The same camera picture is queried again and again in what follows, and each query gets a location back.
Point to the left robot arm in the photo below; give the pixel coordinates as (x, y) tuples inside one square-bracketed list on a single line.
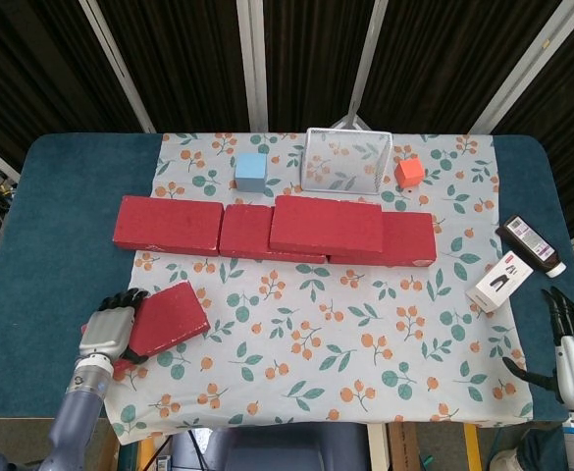
[(78, 417)]

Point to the orange cube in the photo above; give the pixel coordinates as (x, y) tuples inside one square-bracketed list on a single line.
[(409, 172)]

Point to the dark brown bottle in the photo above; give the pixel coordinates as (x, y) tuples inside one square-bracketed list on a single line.
[(532, 245)]

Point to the light blue cube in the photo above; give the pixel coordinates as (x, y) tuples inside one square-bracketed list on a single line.
[(251, 172)]

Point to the white product box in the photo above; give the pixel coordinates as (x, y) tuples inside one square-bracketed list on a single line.
[(500, 282)]

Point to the floral print tablecloth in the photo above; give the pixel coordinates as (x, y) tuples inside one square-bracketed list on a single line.
[(316, 343)]

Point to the red foam brick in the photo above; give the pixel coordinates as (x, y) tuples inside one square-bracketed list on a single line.
[(173, 319), (326, 223), (245, 230), (169, 223)]

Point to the teal table cover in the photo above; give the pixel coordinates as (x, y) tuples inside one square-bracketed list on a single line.
[(61, 221)]

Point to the white shoe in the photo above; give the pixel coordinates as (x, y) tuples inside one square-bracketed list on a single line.
[(507, 458)]

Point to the grey blue robot torso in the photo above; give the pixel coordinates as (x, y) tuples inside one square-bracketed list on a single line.
[(276, 451)]

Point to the dark pleated curtain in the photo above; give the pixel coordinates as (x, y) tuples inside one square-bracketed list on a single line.
[(193, 64)]

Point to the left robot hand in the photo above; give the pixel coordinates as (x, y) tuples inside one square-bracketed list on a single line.
[(107, 331)]

